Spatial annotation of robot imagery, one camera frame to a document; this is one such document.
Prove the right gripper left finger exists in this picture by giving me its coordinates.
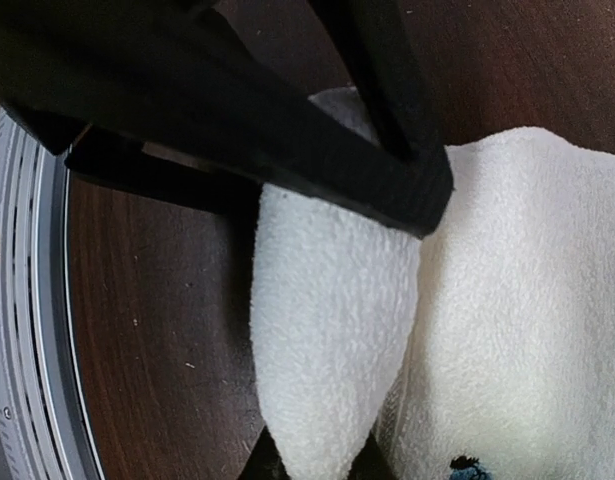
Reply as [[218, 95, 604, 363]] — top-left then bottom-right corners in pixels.
[[241, 427, 290, 480]]

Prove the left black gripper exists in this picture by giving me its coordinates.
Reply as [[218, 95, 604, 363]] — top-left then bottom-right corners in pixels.
[[0, 1, 266, 155]]

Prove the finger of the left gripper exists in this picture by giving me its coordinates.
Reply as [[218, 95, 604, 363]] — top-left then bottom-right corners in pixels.
[[65, 1, 453, 238]]

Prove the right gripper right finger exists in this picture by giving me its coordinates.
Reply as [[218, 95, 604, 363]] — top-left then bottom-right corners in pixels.
[[347, 434, 396, 480]]

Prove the white cream towel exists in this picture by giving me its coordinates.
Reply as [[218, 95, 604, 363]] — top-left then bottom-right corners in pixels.
[[250, 85, 615, 480]]

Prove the aluminium front rail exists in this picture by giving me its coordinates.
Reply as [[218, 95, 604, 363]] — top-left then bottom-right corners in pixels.
[[0, 108, 105, 479]]

